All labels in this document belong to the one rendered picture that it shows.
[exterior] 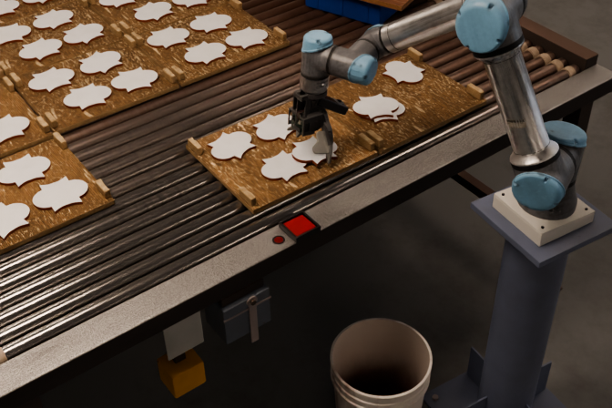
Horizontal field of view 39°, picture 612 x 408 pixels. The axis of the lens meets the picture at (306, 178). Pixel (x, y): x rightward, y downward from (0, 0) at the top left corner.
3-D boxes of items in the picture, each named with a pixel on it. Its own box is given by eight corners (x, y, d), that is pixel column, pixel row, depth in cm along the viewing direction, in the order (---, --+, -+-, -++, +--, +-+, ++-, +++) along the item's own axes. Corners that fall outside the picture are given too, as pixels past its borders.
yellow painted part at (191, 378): (207, 382, 218) (198, 318, 204) (176, 400, 214) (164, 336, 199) (190, 362, 223) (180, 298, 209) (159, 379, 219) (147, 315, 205)
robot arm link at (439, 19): (526, -47, 198) (361, 21, 230) (512, -30, 190) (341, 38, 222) (547, -3, 201) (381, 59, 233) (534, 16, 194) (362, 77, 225)
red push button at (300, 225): (316, 230, 218) (316, 226, 217) (297, 240, 215) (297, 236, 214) (301, 218, 222) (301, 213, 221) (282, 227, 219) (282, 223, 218)
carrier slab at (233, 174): (378, 156, 240) (378, 151, 239) (253, 215, 222) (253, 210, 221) (304, 99, 263) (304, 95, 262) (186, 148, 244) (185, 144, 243)
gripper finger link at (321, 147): (314, 168, 231) (304, 135, 230) (332, 162, 234) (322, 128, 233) (321, 168, 228) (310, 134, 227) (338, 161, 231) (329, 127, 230)
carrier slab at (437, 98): (486, 104, 259) (486, 99, 258) (381, 156, 240) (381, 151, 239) (408, 56, 281) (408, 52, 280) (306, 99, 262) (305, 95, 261)
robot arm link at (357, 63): (386, 45, 217) (346, 34, 221) (366, 65, 209) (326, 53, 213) (382, 73, 222) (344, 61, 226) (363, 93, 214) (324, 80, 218)
